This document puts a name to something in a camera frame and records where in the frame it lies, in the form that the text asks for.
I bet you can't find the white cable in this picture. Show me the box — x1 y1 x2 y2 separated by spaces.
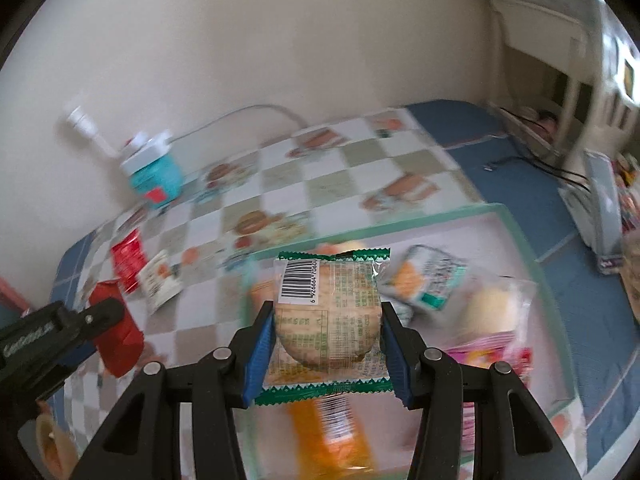
169 104 307 142

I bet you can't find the pink snack packet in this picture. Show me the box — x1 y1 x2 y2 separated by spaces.
442 334 535 453

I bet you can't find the teal box with white top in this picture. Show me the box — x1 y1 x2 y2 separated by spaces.
121 130 184 212

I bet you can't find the white and grey box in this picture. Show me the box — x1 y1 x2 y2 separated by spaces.
559 149 627 274

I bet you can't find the red box-shaped packet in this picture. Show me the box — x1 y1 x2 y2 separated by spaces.
86 280 147 379

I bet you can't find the yellow cake clear packet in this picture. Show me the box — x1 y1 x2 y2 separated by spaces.
459 274 537 342

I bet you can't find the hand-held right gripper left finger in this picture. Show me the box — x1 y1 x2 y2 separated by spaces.
75 301 277 480

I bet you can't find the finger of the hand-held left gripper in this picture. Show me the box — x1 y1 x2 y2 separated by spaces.
55 296 127 366

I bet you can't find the white snack packet orange print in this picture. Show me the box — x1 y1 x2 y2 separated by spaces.
136 249 184 314

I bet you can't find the white snack packet green edge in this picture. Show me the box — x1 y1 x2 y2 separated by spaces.
379 244 469 322

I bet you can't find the round biscuit packet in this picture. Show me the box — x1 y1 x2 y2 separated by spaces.
254 247 394 407

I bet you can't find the red snack bag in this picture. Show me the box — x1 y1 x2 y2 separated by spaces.
109 229 147 294

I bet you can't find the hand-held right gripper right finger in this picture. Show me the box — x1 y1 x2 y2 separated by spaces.
381 301 582 480

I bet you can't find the clear plastic tray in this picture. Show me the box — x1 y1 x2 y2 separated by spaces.
239 202 584 477

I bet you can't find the white wall plug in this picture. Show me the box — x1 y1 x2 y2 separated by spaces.
61 106 127 162

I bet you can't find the pink thing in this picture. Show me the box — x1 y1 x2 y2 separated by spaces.
0 275 32 312

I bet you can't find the black cable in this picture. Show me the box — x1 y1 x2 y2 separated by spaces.
486 104 592 189

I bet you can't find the white shelf unit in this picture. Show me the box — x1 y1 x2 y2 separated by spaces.
489 0 640 128

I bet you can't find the small white and red adapter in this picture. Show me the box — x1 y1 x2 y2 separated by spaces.
126 131 157 157

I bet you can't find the colourful snack bag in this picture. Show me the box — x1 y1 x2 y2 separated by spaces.
616 149 640 242

